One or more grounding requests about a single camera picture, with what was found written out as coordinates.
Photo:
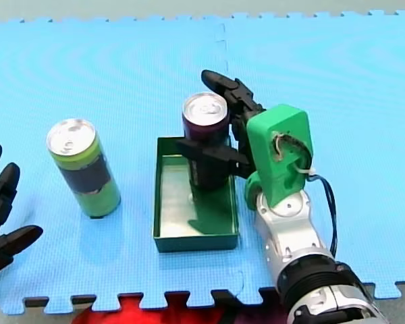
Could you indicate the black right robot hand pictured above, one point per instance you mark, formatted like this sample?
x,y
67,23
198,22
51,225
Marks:
x,y
238,101

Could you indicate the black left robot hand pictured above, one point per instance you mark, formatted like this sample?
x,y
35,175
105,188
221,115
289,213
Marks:
x,y
1,199

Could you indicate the dark purple drink can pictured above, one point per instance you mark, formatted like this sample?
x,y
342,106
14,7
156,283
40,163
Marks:
x,y
206,135

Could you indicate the green can with dark band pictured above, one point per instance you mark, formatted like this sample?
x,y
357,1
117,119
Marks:
x,y
84,168

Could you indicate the shallow green tray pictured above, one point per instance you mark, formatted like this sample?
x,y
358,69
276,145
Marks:
x,y
195,216

